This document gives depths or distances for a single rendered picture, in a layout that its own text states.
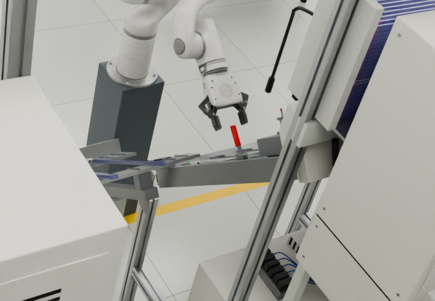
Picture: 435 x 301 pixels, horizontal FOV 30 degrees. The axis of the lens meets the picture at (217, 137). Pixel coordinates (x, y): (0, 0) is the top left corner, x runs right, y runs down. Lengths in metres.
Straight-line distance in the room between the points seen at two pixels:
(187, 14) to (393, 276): 0.95
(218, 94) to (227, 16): 2.56
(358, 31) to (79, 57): 2.71
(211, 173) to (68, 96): 1.79
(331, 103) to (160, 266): 1.64
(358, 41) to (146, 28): 1.27
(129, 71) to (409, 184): 1.49
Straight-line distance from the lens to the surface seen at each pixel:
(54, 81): 4.07
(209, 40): 2.35
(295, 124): 1.87
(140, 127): 3.10
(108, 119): 3.06
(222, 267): 2.50
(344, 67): 1.75
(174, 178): 2.50
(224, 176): 2.25
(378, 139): 1.73
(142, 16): 2.85
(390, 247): 1.79
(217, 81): 2.34
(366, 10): 1.68
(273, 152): 2.10
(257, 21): 4.90
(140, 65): 2.93
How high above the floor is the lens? 2.46
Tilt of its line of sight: 39 degrees down
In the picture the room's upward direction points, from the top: 16 degrees clockwise
